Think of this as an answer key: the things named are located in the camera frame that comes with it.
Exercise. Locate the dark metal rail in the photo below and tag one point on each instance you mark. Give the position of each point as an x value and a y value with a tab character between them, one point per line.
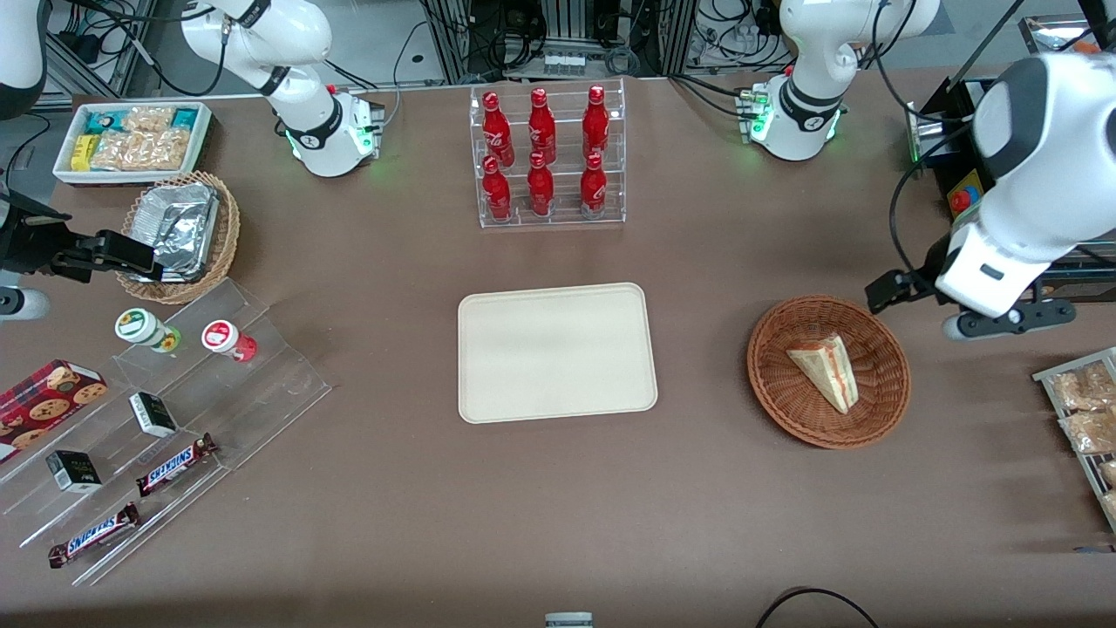
1081	262

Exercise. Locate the clear acrylic step display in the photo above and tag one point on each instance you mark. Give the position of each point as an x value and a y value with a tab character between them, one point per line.
261	392

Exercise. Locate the red cookie box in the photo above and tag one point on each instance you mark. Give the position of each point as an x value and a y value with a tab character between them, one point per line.
48	401

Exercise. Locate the white plastic snack bin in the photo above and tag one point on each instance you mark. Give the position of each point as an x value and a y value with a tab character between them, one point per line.
65	174

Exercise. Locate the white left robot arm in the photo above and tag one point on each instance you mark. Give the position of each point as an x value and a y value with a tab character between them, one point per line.
1046	157

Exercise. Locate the small black box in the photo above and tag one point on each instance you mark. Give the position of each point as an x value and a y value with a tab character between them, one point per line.
74	471
153	414

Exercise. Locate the aluminium equipment rack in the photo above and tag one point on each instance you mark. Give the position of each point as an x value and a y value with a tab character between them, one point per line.
567	35

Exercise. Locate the red cola bottle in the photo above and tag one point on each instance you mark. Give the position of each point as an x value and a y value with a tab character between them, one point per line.
495	131
594	187
541	129
540	187
595	126
497	192

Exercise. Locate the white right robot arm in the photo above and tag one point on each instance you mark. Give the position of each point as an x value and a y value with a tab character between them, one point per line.
316	131

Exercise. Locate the teal snack packet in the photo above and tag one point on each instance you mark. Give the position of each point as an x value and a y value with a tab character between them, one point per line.
101	120
185	118

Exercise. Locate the red lid yogurt cup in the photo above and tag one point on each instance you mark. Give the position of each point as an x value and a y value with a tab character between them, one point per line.
222	337

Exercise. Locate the yellow emergency stop button box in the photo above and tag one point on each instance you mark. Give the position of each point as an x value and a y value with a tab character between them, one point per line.
963	196

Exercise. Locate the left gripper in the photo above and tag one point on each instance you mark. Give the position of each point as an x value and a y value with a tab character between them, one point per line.
913	283

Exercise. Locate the yellow snack packet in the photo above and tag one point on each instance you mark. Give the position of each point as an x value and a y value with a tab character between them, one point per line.
83	153

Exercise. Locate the black diagonal pole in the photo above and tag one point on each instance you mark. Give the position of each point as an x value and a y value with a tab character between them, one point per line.
990	44

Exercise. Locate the small grey device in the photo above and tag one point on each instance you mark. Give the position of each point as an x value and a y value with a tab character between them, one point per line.
568	620

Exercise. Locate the triangle sandwich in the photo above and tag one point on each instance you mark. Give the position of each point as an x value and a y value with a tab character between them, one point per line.
828	371

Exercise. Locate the clear bag of snacks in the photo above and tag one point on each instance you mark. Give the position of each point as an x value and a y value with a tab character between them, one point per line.
166	150
148	119
118	151

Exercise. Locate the clear bag of pastry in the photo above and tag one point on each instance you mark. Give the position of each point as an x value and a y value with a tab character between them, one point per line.
1081	388
1109	473
1090	432

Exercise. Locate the black control box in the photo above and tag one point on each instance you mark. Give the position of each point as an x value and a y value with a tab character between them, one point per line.
959	109

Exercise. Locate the light tan wicker basket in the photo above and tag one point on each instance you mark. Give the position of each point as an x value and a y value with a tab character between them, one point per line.
225	235

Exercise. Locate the green lid yogurt cup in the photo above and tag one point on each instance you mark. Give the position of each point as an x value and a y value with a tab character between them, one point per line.
139	327

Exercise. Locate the Snickers chocolate bar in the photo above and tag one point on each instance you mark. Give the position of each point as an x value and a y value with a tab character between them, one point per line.
174	465
94	535

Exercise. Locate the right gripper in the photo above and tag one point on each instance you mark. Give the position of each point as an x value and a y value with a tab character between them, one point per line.
26	242

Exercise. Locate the brown wicker basket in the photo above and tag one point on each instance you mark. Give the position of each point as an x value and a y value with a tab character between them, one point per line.
785	392

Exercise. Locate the cream plastic tray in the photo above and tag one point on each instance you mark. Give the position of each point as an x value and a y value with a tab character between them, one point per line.
558	353

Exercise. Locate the clear acrylic bottle rack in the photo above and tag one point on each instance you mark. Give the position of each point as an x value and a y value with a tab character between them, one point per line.
549	218

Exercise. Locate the silver foil container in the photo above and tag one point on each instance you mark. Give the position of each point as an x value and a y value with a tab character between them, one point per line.
179	227

